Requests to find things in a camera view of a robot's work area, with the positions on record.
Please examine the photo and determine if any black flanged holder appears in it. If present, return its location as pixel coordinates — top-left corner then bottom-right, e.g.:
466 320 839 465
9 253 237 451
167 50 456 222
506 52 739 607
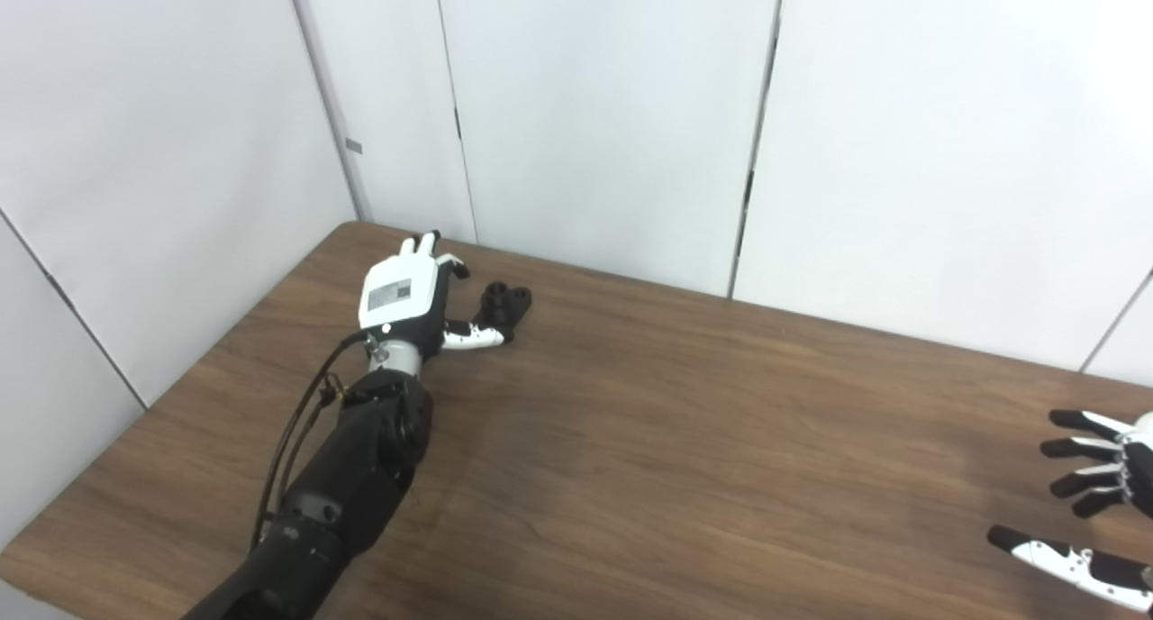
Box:
476 282 532 343

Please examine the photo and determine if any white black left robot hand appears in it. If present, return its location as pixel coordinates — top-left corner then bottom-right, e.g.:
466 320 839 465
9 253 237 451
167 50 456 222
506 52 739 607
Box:
358 231 506 351

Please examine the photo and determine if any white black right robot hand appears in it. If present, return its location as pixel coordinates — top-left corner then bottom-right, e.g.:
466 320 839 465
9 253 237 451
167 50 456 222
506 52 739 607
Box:
987 409 1153 614

